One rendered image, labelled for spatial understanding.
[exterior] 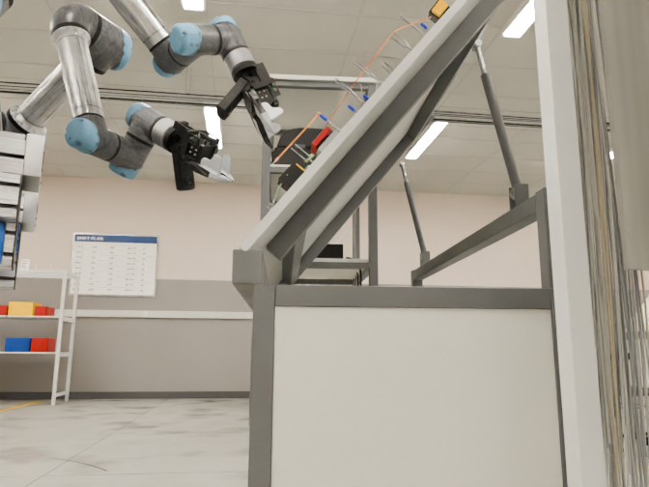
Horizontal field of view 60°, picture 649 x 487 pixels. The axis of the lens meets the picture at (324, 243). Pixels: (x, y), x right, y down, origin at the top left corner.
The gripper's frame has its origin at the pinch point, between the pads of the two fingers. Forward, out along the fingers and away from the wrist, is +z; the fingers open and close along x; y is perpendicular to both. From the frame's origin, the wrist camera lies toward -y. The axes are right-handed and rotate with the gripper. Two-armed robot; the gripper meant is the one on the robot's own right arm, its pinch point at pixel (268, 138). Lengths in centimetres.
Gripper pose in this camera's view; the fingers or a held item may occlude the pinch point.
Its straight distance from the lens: 145.5
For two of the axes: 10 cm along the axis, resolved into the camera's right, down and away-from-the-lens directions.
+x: -1.5, 2.8, 9.5
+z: 4.4, 8.8, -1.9
